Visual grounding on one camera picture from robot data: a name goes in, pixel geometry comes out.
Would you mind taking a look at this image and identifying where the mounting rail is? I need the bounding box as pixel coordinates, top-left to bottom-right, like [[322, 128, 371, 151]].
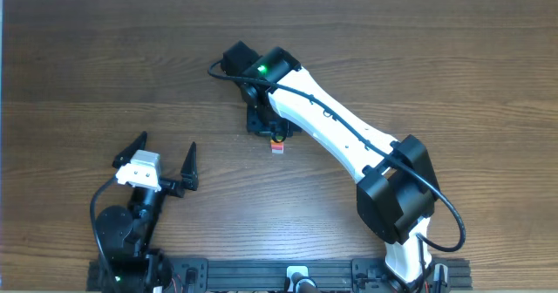
[[86, 257, 474, 293]]

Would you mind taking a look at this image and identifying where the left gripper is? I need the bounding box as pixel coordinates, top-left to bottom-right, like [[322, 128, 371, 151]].
[[112, 131, 200, 198]]

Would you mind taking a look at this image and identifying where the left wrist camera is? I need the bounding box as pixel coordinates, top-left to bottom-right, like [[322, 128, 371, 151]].
[[115, 149, 162, 193]]

